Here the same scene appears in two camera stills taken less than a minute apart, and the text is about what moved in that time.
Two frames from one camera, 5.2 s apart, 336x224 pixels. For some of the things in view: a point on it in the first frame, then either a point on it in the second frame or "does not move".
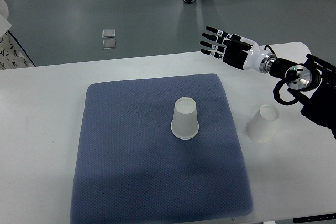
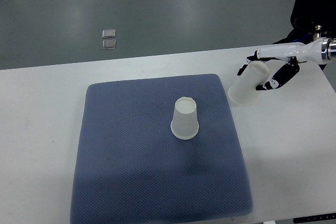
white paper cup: x=259 y=128 to x=243 y=92
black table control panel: x=315 y=218 does not move
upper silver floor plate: x=108 y=33 does not move
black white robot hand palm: x=234 y=56 to x=312 y=51
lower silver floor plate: x=108 y=44 does not move
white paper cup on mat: x=185 y=124 does not move
